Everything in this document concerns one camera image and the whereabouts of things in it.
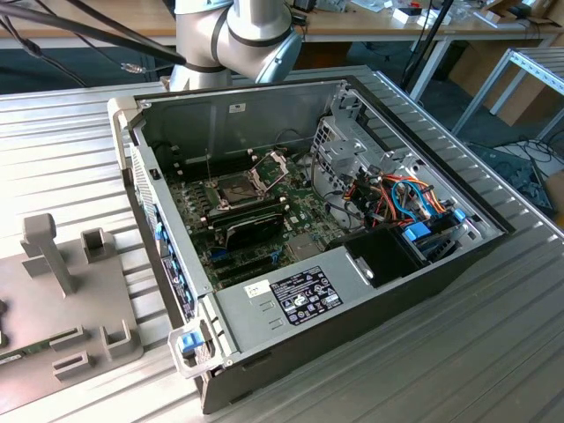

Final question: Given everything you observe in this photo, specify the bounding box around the silver chipset heatsink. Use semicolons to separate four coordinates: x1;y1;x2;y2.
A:
286;234;323;264

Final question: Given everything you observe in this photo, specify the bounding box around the open PC case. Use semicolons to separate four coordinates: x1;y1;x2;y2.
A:
108;73;516;415

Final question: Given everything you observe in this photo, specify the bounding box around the dark fan wire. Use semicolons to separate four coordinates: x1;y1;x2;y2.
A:
276;126;315;150

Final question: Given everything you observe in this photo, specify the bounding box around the thin black cable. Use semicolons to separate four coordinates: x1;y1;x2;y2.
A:
119;60;177;75

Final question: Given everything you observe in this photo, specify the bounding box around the black expansion slot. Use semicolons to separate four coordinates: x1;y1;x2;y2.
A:
219;263;278;288
214;254;274;278

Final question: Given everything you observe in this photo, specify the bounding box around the green RAM stick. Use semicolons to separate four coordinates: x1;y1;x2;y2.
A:
0;342;52;367
210;203;286;229

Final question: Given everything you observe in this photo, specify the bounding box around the blue data wire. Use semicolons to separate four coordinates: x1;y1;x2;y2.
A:
390;178;435;221

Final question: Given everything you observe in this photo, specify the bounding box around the green motherboard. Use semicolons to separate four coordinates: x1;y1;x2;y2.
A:
166;147;369;293

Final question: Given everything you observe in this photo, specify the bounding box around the silver metal disk bay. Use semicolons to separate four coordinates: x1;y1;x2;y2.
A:
308;81;427;197

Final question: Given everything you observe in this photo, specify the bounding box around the black stand pole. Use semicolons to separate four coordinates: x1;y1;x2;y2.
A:
398;0;455;96

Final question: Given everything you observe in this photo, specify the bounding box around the aluminium profile frame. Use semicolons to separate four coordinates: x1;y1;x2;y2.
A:
451;46;564;145

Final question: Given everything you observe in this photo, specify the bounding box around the grey parts rack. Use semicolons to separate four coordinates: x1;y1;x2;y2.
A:
0;213;145;404

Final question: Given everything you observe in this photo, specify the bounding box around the CPU socket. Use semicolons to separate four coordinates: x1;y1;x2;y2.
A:
210;173;271;212

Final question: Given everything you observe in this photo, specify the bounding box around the brown cardboard box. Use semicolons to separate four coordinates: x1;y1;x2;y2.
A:
448;41;512;98
542;170;564;218
496;81;564;129

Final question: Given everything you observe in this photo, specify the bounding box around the small white box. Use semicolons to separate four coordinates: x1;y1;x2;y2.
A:
391;8;424;26

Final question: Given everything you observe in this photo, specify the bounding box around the open flat cardboard box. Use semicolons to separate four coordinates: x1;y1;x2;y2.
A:
473;0;556;27

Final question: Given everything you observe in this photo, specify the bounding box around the blue case latch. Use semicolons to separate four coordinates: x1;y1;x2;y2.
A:
179;333;202;359

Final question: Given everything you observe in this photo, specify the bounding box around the graphics card with black cooler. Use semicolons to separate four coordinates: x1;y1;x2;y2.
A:
219;213;286;253

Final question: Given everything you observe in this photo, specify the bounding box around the blue disk carrier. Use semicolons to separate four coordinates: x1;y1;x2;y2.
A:
399;206;469;265

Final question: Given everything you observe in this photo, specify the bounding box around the metal socket cover frame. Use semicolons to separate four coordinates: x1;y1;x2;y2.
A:
249;149;292;195

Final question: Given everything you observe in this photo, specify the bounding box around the long wooden desk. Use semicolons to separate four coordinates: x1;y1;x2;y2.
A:
0;0;564;49

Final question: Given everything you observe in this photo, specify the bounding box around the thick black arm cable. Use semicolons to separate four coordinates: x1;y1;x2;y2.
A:
0;0;189;67

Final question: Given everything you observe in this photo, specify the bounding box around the grey power supply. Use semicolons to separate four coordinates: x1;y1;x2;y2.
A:
212;244;381;356

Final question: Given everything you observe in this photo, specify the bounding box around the thin metal locking lever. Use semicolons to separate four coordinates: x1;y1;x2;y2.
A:
204;148;217;186

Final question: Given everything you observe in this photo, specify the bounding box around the multicolour power wire bundle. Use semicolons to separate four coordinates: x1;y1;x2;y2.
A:
343;174;449;228

